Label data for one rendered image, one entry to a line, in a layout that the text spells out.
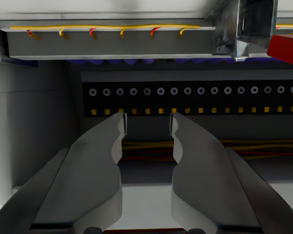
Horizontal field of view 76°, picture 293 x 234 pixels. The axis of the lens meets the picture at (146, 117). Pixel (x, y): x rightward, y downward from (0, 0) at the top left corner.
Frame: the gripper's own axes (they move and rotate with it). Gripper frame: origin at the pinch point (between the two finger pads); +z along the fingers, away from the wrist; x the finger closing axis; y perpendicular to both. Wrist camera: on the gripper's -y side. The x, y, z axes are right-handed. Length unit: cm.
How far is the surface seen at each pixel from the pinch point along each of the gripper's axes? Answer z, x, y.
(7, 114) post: 3.3, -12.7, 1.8
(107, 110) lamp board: 14.0, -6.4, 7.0
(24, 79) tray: 6.9, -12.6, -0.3
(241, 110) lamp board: 14.8, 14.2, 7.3
